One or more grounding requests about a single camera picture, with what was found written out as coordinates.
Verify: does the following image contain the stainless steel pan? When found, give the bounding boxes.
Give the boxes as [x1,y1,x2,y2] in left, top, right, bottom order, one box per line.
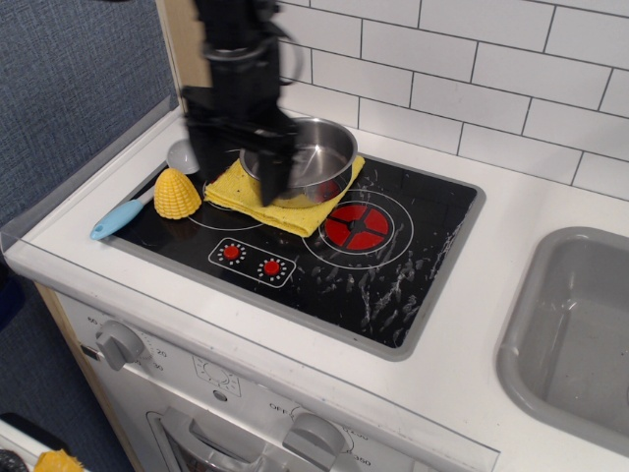
[270,118,357,208]

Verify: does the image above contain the yellow folded cloth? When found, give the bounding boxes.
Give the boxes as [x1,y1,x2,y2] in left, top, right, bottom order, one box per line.
[204,156,366,238]

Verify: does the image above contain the white spoon blue handle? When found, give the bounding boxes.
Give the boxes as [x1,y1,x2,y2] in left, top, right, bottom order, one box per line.
[88,138,201,242]

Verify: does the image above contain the yellow object bottom left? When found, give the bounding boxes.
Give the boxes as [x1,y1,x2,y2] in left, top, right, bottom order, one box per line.
[33,449,85,472]

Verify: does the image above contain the yellow toy corn piece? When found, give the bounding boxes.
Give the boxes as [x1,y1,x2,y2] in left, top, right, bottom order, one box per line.
[153,168,201,220]

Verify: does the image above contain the grey left oven knob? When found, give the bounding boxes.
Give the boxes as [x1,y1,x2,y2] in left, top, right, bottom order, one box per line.
[96,321,144,372]

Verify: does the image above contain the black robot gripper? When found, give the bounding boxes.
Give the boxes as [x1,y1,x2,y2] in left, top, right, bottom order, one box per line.
[182,46,306,207]

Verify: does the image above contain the wooden side post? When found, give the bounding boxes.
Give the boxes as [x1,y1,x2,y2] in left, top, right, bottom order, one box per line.
[155,0,212,115]

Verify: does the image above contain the white toy oven front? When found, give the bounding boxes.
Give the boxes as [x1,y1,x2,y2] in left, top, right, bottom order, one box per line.
[59,296,498,471]

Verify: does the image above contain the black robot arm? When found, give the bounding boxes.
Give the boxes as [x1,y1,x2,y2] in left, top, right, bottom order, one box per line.
[181,1,298,207]

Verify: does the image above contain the grey oven knob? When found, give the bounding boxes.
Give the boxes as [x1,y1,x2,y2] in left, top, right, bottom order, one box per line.
[282,413,346,471]
[96,321,144,372]

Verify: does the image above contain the black toy stovetop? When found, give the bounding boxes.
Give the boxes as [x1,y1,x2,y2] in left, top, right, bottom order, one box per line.
[108,114,487,363]

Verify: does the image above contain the grey sink basin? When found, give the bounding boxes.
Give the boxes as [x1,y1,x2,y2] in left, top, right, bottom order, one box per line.
[496,227,628,455]

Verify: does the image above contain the grey right oven knob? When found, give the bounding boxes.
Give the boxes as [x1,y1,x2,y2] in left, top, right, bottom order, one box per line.
[282,413,346,471]

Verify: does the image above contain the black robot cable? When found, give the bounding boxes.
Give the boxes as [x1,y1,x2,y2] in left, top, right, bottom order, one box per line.
[267,0,306,88]

